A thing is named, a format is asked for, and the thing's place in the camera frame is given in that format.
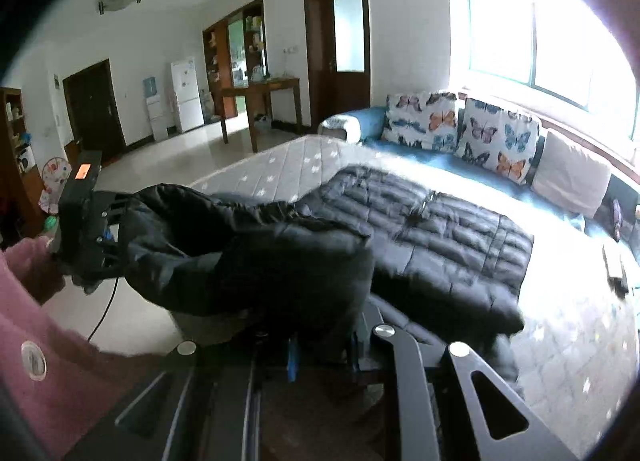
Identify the brown door with glass panel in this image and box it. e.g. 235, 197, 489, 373
302, 0, 372, 134

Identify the blue sofa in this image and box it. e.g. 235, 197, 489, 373
318, 106, 640, 292

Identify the grey armrest cover cloth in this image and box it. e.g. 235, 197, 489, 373
318, 113, 362, 142

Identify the green framed window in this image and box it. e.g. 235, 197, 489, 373
460, 0, 640, 166

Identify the white pillow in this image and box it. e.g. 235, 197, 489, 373
530, 130, 613, 219

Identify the wooden table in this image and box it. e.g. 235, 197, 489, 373
217, 77, 303, 152

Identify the dark brown door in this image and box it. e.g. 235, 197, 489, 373
62, 59, 126, 162

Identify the ceiling lamp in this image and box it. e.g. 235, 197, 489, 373
96, 0, 146, 16

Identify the purple small item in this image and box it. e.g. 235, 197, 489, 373
610, 198, 626, 242

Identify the black cable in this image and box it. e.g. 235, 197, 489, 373
87, 275, 121, 343

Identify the grey electronic device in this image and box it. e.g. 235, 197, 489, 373
602, 243, 631, 298

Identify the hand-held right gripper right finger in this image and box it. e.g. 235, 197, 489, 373
350, 313, 581, 461

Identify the person's left hand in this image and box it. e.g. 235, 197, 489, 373
30, 261, 68, 304

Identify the white water dispenser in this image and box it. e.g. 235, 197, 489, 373
142, 76, 173, 142

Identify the white refrigerator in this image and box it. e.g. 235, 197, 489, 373
170, 57, 206, 133

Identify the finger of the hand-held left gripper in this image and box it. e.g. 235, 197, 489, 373
99, 240, 129, 278
100, 191, 127, 224

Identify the black down jacket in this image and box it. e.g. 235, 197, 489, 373
117, 165, 536, 382

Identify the patterned baby seat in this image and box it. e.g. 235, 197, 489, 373
39, 156, 73, 214

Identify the person's pink coat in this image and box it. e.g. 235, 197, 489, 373
0, 238, 166, 459

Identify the butterfly print pillow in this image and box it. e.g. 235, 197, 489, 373
382, 91, 460, 152
457, 98, 543, 186

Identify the wooden shelf cabinet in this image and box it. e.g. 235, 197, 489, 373
202, 0, 268, 122

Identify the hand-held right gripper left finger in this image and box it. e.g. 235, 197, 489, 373
65, 333, 301, 461

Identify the wooden bookshelf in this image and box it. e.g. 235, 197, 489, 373
0, 87, 48, 242

